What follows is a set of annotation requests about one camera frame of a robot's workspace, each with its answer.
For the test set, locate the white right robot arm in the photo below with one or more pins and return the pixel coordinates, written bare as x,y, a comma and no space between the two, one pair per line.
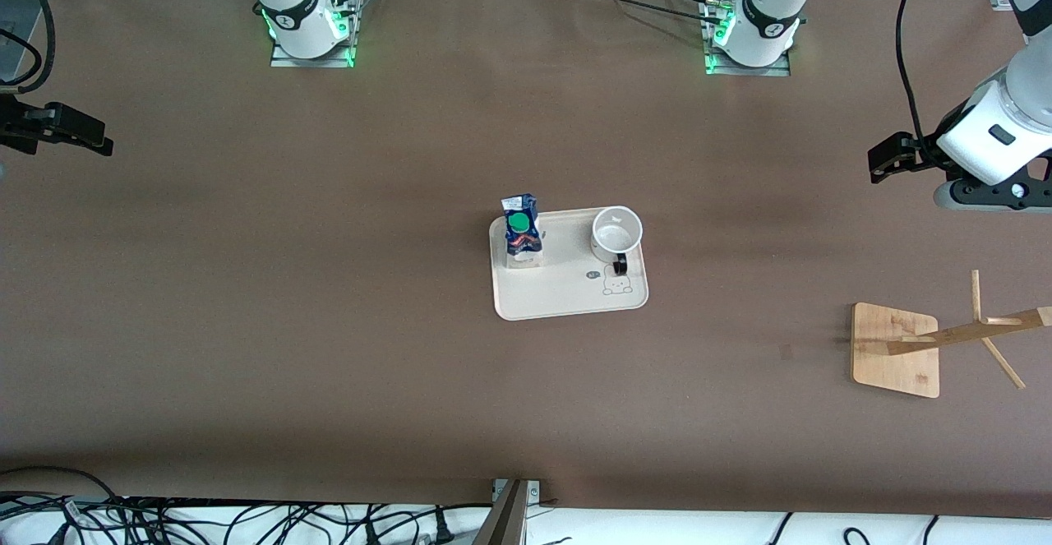
288,2

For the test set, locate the silver corner bracket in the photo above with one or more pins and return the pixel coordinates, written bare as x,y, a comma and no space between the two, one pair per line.
534,491

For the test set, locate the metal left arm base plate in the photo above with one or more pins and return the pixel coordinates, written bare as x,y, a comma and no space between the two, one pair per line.
744,70

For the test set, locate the grey metal strut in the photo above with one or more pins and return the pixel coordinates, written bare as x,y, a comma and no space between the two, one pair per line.
505,520

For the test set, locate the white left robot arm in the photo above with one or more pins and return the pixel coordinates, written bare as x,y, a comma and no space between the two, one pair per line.
772,2

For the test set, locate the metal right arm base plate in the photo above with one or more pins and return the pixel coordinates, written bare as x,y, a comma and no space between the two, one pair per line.
312,60

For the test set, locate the wooden cup rack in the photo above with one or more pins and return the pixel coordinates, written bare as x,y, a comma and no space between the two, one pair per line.
896,348

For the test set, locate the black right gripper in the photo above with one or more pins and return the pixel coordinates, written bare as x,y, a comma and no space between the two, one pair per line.
23,128

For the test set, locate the blue white milk carton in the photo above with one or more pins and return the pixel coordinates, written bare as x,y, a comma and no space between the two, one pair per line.
522,237

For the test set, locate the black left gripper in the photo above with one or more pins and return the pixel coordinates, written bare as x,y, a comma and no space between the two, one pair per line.
915,153

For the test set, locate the beige rabbit print tray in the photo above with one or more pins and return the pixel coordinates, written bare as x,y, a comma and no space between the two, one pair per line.
567,290

